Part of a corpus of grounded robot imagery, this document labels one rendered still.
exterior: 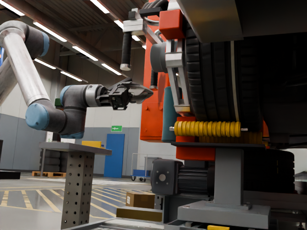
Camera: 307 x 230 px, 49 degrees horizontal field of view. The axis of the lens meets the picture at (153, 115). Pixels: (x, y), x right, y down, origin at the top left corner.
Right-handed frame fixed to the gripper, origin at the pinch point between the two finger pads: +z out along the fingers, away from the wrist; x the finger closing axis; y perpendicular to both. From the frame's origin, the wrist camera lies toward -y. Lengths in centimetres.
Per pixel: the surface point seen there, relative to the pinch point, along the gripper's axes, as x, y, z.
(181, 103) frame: -8.0, -4.1, 9.7
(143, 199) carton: -116, -44, -45
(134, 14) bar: 22.4, -23.4, -9.7
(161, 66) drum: -1.6, -23.9, -3.0
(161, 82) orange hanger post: -31, -61, -19
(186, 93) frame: -3.0, -3.4, 12.8
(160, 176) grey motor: -53, -7, -9
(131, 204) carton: -119, -40, -53
